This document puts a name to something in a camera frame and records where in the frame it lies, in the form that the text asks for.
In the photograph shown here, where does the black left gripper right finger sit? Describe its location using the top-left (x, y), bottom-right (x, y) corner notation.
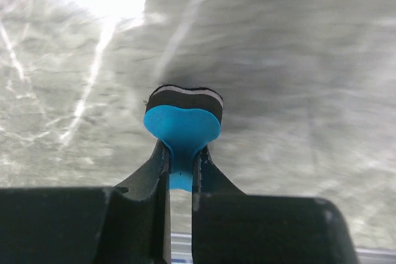
top-left (192, 148), bottom-right (358, 263)

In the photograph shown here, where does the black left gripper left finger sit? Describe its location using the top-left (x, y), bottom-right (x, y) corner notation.
top-left (1, 142), bottom-right (171, 263)

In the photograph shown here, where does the blue black whiteboard eraser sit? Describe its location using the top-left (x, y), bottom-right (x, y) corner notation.
top-left (144, 84), bottom-right (224, 192)

